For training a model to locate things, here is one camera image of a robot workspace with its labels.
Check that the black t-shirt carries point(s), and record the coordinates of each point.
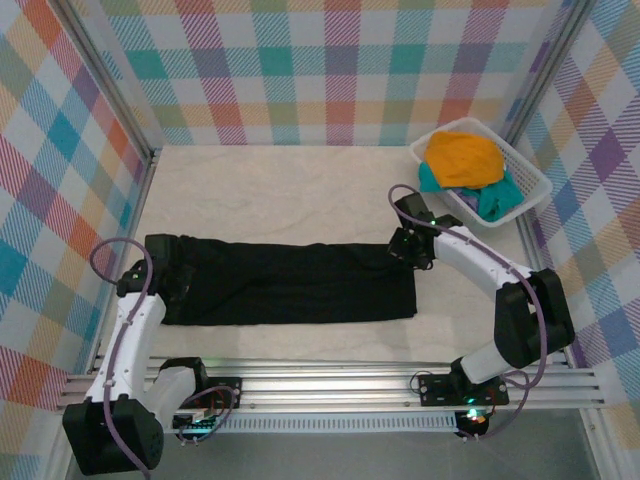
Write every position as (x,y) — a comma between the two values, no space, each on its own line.
(300,285)

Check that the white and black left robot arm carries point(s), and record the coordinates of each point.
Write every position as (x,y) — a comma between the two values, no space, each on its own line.
(132,340)

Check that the lavender t-shirt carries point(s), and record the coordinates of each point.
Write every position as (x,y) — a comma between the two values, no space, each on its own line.
(467,200)

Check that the orange t-shirt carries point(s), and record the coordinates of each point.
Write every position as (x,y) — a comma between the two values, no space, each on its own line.
(465,157)

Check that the teal t-shirt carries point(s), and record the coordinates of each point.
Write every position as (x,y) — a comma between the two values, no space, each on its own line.
(505,197)

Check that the white plastic basket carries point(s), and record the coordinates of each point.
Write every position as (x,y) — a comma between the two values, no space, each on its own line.
(532,182)

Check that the left controller circuit board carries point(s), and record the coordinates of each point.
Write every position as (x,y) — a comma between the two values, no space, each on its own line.
(197,425)

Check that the controller circuit board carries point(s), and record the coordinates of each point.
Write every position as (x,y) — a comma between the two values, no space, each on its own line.
(197,425)
(472,422)

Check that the right controller circuit board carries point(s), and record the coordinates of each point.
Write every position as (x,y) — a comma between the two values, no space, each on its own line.
(472,422)

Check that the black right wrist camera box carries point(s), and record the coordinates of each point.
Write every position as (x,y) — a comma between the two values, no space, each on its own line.
(410,207)

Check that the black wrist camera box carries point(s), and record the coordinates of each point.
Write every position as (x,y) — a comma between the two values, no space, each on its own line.
(410,207)
(161,247)

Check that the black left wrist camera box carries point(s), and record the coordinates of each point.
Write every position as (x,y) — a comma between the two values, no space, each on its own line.
(161,247)

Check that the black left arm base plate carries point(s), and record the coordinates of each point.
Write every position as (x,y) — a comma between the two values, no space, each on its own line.
(225,392)

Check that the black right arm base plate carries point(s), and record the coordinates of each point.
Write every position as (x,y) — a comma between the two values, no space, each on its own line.
(437,390)

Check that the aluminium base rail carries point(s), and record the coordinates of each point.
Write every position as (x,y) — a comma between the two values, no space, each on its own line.
(325,385)

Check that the aluminium corner post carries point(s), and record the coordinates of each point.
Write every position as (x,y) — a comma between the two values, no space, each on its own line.
(107,82)
(545,75)

